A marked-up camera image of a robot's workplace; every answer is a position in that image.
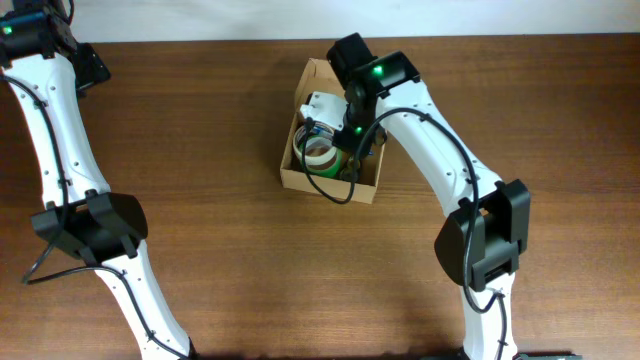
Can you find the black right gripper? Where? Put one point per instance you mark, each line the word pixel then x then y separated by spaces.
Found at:
pixel 344 140

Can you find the white masking tape roll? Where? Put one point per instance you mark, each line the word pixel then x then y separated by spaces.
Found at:
pixel 319 150

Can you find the brown cardboard box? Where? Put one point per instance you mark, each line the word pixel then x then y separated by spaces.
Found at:
pixel 318 75

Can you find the green tape roll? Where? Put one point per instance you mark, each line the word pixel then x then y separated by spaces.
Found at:
pixel 332 167

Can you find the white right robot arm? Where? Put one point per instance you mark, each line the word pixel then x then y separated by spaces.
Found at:
pixel 487 220

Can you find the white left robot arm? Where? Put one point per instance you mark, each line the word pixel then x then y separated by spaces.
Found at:
pixel 87 226

